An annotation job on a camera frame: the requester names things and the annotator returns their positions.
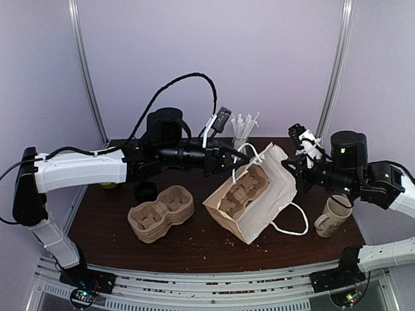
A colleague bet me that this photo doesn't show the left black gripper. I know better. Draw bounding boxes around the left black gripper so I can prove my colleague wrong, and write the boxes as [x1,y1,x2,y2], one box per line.
[158,137,250,178]

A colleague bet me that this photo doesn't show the single brown pulp cup carrier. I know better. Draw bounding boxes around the single brown pulp cup carrier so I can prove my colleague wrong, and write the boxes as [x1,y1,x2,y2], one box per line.
[219,165,269,220]

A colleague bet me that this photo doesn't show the brown paper takeout bag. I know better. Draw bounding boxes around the brown paper takeout bag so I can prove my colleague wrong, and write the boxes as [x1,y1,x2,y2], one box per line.
[203,143,309,244]

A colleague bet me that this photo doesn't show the brown pulp cup carrier stack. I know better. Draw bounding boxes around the brown pulp cup carrier stack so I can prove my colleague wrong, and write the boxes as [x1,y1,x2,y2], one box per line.
[128,185,195,244]

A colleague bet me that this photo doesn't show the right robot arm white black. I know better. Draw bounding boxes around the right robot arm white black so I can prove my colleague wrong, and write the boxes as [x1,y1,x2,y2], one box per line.
[281,124,414,286]

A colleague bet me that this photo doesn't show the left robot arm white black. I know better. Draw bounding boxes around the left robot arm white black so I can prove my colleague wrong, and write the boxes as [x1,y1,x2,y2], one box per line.
[12,108,250,288]

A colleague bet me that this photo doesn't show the glass jar of straws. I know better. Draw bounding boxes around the glass jar of straws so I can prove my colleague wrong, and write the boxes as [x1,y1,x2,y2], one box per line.
[231,112,260,154]

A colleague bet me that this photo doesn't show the beige ceramic mug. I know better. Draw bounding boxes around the beige ceramic mug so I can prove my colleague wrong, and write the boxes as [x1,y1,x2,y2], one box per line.
[314,194,353,238]

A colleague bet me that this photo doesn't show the green small bowl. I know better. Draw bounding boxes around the green small bowl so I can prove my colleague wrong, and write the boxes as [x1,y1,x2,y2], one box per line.
[100,183,117,189]

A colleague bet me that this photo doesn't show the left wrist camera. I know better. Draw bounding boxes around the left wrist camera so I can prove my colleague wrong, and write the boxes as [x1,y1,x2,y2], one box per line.
[201,107,231,148]

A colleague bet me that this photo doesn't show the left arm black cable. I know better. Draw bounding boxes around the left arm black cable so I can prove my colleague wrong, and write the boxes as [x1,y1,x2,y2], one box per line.
[0,71,218,224]

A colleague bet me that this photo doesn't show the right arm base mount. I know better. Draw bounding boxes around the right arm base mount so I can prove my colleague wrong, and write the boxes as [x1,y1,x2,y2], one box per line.
[310,262,370,310]

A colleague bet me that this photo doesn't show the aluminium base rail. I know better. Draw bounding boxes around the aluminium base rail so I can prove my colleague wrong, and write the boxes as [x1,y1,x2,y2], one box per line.
[23,256,402,310]

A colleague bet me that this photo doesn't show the right aluminium frame post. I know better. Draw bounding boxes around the right aluminium frame post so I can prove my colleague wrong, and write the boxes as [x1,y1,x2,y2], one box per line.
[316,0,355,139]

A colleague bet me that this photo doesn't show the aluminium frame post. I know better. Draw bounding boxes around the aluminium frame post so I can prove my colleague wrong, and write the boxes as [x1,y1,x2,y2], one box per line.
[316,0,355,139]
[68,0,109,145]

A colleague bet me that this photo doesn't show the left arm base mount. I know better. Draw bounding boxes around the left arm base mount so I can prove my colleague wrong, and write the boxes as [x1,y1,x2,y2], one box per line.
[55,262,116,310]

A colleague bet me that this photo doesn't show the left aluminium frame post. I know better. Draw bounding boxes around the left aluminium frame post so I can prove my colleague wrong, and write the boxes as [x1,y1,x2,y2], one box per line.
[68,0,109,145]

